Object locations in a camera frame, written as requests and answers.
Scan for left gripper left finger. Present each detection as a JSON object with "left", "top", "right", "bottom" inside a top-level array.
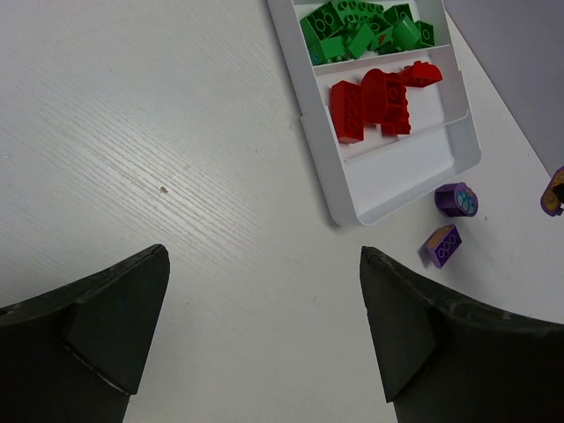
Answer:
[{"left": 1, "top": 244, "right": 170, "bottom": 422}]

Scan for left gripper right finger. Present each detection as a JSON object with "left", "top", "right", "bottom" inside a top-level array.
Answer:
[{"left": 360, "top": 247, "right": 563, "bottom": 422}]

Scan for purple lego brick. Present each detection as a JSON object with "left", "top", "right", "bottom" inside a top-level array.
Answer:
[
  {"left": 419, "top": 224, "right": 462, "bottom": 269},
  {"left": 540, "top": 167, "right": 563, "bottom": 217}
]

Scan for purple round flower lego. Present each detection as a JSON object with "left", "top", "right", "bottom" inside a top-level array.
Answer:
[{"left": 434, "top": 182, "right": 479, "bottom": 218}]

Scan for red sloped lego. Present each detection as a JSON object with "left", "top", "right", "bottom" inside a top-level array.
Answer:
[{"left": 400, "top": 61, "right": 443, "bottom": 88}]

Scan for red small lego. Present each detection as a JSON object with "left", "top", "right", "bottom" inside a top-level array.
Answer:
[{"left": 360, "top": 69, "right": 390, "bottom": 125}]

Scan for green square lego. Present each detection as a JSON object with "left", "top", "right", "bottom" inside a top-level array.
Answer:
[
  {"left": 415, "top": 20, "right": 435, "bottom": 48},
  {"left": 300, "top": 2, "right": 343, "bottom": 47}
]

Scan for small green lego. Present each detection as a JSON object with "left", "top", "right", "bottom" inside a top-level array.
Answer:
[{"left": 392, "top": 17, "right": 420, "bottom": 51}]

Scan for green bush lego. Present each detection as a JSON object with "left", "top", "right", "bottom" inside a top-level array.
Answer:
[{"left": 309, "top": 36, "right": 345, "bottom": 66}]

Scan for green lego with triangle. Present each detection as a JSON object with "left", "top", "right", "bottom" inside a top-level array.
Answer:
[{"left": 368, "top": 22, "right": 393, "bottom": 55}]

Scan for green 2x4 lego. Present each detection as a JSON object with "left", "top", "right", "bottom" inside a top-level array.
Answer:
[{"left": 333, "top": 0, "right": 384, "bottom": 26}]

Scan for white divided sorting tray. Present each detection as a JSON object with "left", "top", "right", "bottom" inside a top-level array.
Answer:
[{"left": 268, "top": 1, "right": 481, "bottom": 226}]

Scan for green square lego in tray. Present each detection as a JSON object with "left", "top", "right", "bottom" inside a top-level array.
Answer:
[{"left": 300, "top": 2, "right": 343, "bottom": 47}]

